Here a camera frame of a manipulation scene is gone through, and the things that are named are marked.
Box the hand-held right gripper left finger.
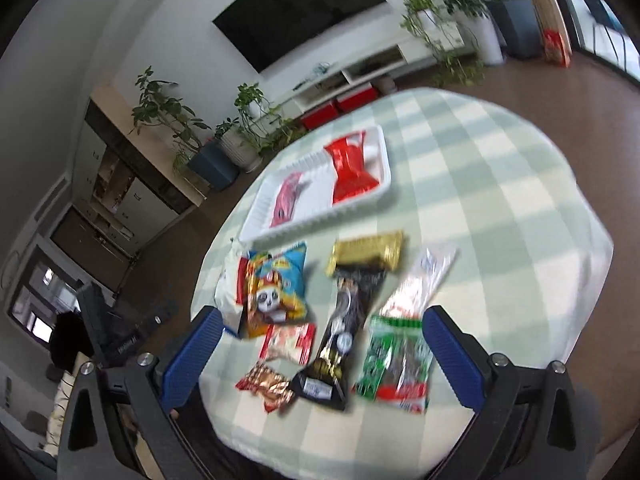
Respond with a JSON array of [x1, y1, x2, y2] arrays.
[[57, 305, 226, 480]]

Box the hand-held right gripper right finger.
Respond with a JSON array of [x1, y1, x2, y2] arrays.
[[422, 305, 601, 480]]

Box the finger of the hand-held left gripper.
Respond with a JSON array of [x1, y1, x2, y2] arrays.
[[107, 301, 180, 357]]

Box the green snack packet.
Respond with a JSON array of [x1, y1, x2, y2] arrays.
[[352, 314, 433, 415]]

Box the white snack packet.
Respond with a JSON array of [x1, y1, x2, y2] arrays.
[[214, 250, 251, 331]]

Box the small brown snack packet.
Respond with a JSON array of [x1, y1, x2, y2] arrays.
[[235, 361, 296, 413]]

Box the clear plastic snack packet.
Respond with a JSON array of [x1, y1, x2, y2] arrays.
[[382, 242, 458, 323]]

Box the red and white candy packet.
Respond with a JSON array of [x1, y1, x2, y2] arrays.
[[260, 322, 317, 366]]

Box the panda print snack packet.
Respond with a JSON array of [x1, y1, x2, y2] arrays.
[[241, 241, 309, 338]]

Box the long black snack packet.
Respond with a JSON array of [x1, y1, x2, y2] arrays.
[[291, 265, 386, 412]]

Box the gold snack packet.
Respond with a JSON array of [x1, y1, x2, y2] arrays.
[[326, 230, 405, 277]]

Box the pink snack packet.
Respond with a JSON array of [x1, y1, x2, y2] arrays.
[[269, 172, 306, 228]]

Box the white plastic tray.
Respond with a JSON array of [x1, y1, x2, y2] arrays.
[[239, 125, 392, 245]]

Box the red snack packet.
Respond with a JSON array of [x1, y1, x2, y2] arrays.
[[323, 131, 379, 206]]

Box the window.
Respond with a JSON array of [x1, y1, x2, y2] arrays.
[[10, 247, 86, 346]]

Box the patterned cushion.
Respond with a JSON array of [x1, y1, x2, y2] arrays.
[[42, 355, 86, 456]]

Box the wooden sideboard cabinet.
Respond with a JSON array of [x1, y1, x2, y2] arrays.
[[50, 85, 208, 281]]

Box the tall plant in dark pot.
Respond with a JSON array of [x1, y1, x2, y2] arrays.
[[131, 65, 242, 192]]

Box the green checkered tablecloth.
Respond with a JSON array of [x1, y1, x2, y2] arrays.
[[192, 87, 616, 480]]

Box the plant in ribbed white pot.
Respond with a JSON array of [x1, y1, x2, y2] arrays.
[[215, 117, 263, 173]]

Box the trailing floor plant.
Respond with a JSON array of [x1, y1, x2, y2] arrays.
[[250, 115, 308, 158]]

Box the hanging plant in white pot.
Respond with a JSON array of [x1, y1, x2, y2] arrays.
[[234, 82, 283, 131]]

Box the red storage box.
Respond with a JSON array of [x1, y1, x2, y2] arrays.
[[300, 101, 342, 131], [336, 87, 379, 113]]

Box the white television cabinet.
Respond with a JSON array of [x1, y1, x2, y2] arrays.
[[290, 40, 481, 117]]

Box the bushy plant in white pot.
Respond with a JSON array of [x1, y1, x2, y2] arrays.
[[435, 0, 506, 67]]

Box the red gift bag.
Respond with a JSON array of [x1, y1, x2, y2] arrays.
[[544, 29, 572, 68]]

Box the large leafy plant dark pot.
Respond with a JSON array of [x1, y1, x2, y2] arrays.
[[457, 0, 543, 61]]

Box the trailing plant on cabinet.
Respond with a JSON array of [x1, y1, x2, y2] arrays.
[[400, 0, 488, 87]]

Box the glass sliding balcony door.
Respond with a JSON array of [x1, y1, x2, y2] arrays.
[[542, 0, 640, 86]]

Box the black balcony chair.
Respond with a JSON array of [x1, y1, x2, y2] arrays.
[[577, 0, 621, 26]]

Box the wall television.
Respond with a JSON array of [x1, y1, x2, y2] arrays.
[[212, 0, 388, 74]]

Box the wooden wall panel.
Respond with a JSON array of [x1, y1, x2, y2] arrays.
[[535, 0, 576, 56]]

